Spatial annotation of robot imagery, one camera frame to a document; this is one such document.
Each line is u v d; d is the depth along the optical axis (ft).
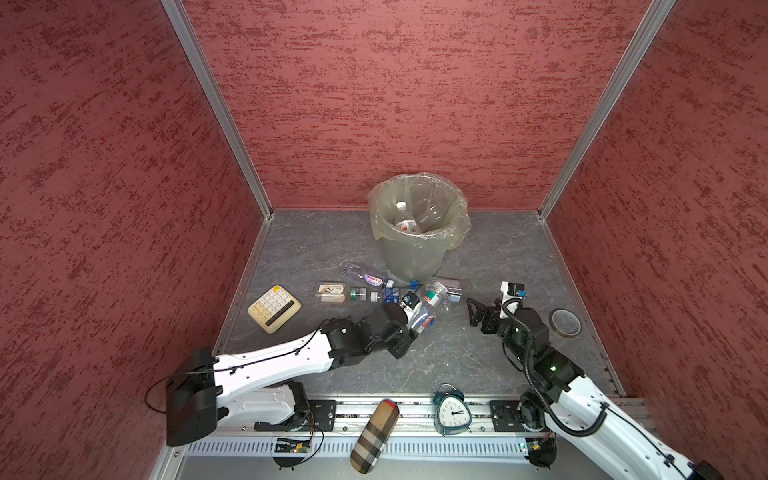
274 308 3.01
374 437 2.25
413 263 3.03
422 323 2.38
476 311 2.41
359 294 3.02
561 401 1.84
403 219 3.11
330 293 3.02
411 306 2.15
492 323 2.33
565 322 3.02
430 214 3.20
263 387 1.53
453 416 2.33
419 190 3.13
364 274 3.18
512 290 2.24
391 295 2.94
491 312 2.29
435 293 2.48
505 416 2.42
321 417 2.44
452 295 3.02
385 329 1.83
